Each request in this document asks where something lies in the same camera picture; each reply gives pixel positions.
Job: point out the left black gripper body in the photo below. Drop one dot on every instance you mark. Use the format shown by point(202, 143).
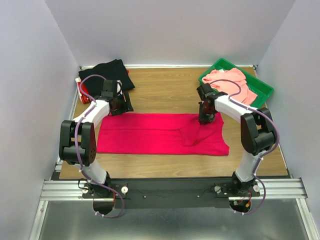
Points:
point(119, 108)

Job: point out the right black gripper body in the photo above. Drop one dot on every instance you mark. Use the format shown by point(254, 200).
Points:
point(205, 115)

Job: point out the magenta t shirt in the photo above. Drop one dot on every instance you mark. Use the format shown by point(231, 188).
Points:
point(161, 134)

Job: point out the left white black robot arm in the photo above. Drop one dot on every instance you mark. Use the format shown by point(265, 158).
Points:
point(77, 143)

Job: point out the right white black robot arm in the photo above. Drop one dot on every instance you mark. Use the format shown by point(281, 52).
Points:
point(258, 133)

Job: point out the black folded t shirt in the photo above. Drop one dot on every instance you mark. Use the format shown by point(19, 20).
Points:
point(116, 64)

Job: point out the salmon pink t shirt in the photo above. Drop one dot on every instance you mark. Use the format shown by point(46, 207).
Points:
point(227, 80)

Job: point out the green plastic bin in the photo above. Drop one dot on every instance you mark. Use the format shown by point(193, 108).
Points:
point(260, 88)

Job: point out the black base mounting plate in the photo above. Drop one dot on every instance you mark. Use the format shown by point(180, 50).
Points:
point(172, 193)

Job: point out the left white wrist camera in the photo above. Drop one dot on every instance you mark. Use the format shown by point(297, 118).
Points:
point(119, 88)

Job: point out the aluminium frame rail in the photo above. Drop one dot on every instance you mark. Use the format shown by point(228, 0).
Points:
point(60, 190)

